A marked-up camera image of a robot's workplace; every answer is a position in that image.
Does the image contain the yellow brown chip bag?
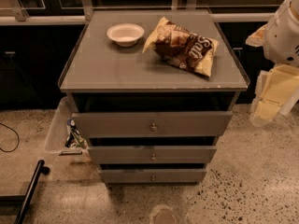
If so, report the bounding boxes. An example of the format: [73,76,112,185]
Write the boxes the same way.
[143,17,219,77]

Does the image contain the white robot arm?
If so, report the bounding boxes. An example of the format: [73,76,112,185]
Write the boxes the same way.
[246,0,299,127]

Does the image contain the metal railing frame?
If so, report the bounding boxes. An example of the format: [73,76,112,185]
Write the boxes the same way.
[0,0,283,25]

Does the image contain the white paper bowl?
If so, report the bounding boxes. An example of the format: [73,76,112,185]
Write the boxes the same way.
[107,23,144,47]

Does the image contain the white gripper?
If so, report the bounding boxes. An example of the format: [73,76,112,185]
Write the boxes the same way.
[249,64,299,127]

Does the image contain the black metal bar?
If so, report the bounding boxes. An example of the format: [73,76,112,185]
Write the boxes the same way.
[0,160,50,224]

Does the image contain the grey top drawer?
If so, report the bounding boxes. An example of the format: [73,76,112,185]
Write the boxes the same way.
[72,111,232,138]

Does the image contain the black cable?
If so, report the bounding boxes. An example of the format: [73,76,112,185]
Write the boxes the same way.
[0,122,21,153]

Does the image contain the grey drawer cabinet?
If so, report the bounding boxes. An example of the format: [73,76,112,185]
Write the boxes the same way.
[59,10,249,171]

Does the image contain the clear plastic bin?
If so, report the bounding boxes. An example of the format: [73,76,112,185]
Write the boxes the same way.
[45,97,83,156]

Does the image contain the crumpled snack wrappers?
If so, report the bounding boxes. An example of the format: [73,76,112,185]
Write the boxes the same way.
[64,119,88,149]

